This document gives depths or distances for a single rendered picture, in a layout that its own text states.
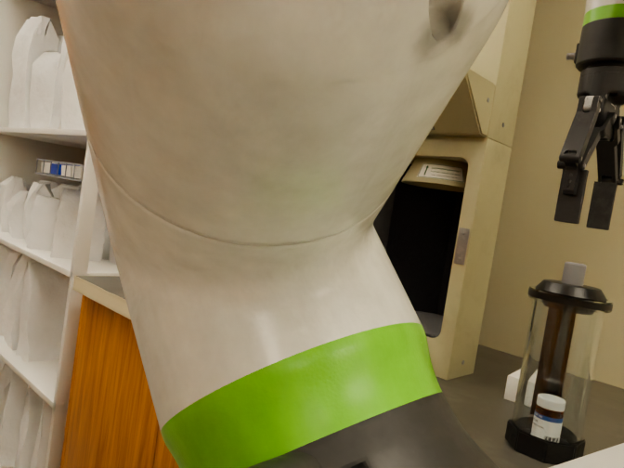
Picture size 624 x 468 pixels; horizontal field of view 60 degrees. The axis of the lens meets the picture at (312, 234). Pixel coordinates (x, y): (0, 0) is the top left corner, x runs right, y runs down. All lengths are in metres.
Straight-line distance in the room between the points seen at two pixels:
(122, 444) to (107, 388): 0.15
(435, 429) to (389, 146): 0.12
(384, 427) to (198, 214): 0.10
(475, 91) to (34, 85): 1.84
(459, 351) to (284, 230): 0.96
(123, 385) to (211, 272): 1.28
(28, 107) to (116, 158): 2.33
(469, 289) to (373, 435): 0.91
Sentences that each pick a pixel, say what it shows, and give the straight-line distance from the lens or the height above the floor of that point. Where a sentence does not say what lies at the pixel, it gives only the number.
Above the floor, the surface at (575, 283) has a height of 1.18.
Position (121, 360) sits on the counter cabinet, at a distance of 1.48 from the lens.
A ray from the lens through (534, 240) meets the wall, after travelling 1.49.
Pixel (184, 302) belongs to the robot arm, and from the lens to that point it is 0.22.
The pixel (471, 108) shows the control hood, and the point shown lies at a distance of 1.04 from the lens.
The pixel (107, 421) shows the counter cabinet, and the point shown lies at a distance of 1.57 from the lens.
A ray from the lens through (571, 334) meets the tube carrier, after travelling 0.81.
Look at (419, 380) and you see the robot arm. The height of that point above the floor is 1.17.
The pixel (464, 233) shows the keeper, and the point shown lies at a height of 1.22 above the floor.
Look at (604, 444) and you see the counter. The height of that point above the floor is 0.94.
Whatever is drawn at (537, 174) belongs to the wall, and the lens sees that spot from 1.50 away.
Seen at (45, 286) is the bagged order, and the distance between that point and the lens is 2.26.
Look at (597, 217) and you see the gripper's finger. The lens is 0.91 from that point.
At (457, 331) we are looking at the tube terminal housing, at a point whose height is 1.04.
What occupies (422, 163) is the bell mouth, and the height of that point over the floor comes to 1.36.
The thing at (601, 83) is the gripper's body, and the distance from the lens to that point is 0.84.
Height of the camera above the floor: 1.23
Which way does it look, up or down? 3 degrees down
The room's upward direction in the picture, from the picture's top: 9 degrees clockwise
